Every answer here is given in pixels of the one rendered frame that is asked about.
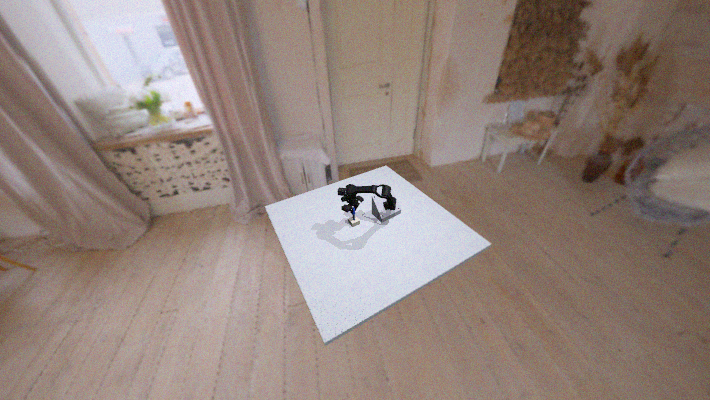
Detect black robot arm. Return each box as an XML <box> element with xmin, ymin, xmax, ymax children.
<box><xmin>338</xmin><ymin>184</ymin><xmax>396</xmax><ymax>210</ymax></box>

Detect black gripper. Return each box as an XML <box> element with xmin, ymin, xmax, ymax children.
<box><xmin>341</xmin><ymin>195</ymin><xmax>364</xmax><ymax>213</ymax></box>

